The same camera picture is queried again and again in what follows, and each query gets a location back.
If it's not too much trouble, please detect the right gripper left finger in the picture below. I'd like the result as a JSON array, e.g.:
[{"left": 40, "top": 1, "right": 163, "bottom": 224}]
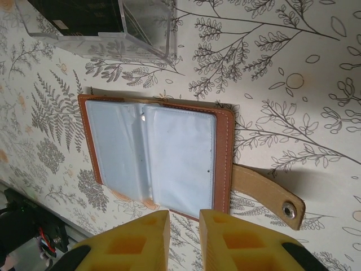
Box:
[{"left": 49, "top": 210, "right": 170, "bottom": 271}]

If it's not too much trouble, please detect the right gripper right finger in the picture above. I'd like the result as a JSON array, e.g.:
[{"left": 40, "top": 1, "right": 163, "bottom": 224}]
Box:
[{"left": 199, "top": 209, "right": 315, "bottom": 271}]

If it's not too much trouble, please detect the brown leather card holder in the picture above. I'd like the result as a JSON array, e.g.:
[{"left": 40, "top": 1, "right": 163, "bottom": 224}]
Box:
[{"left": 77, "top": 87, "right": 306, "bottom": 231}]

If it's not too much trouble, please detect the clear acrylic card box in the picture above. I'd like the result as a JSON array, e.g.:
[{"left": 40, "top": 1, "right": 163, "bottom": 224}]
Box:
[{"left": 15, "top": 0, "right": 178, "bottom": 67}]

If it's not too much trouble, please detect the floral patterned table cover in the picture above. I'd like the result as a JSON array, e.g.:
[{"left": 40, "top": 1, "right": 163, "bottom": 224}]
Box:
[{"left": 0, "top": 0, "right": 361, "bottom": 271}]

